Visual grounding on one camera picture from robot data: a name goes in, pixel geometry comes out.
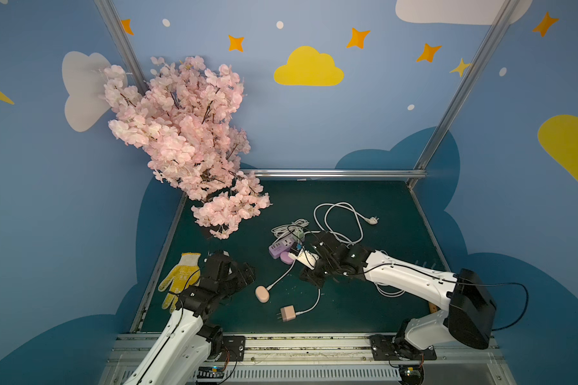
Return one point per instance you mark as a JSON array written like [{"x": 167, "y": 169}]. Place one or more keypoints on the pink charger adapter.
[{"x": 287, "y": 313}]

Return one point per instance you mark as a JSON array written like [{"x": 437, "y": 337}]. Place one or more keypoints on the green charger plug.
[{"x": 299, "y": 234}]

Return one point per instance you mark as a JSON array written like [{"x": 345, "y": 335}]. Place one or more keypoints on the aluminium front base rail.
[{"x": 303, "y": 358}]

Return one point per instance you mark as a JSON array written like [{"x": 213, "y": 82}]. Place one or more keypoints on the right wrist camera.
[{"x": 305, "y": 257}]

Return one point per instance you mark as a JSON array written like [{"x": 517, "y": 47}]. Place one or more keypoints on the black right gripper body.
[{"x": 321, "y": 260}]

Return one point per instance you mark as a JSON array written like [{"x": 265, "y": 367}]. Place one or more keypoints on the purple power strip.
[{"x": 281, "y": 246}]

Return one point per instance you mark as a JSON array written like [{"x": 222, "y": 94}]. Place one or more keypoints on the aluminium frame post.
[
  {"x": 495, "y": 34},
  {"x": 113, "y": 23}
]

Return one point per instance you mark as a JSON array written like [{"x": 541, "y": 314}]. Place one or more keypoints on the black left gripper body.
[{"x": 241, "y": 275}]

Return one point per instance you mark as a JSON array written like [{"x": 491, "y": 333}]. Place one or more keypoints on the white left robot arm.
[{"x": 178, "y": 337}]

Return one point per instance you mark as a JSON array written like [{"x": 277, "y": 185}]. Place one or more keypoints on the pink artificial blossom tree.
[{"x": 183, "y": 123}]

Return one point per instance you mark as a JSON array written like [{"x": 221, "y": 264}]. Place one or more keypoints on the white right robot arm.
[{"x": 466, "y": 310}]

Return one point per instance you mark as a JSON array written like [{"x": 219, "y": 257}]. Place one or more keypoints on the left aluminium frame post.
[{"x": 113, "y": 23}]

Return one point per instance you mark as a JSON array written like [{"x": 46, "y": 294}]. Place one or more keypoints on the aluminium back frame rail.
[{"x": 338, "y": 173}]

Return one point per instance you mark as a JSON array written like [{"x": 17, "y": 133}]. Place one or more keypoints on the purple earbud case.
[{"x": 286, "y": 257}]

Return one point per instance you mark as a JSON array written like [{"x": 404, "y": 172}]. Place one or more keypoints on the yellow work glove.
[{"x": 184, "y": 274}]

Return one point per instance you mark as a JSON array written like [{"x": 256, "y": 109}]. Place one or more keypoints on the right aluminium frame post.
[{"x": 495, "y": 34}]

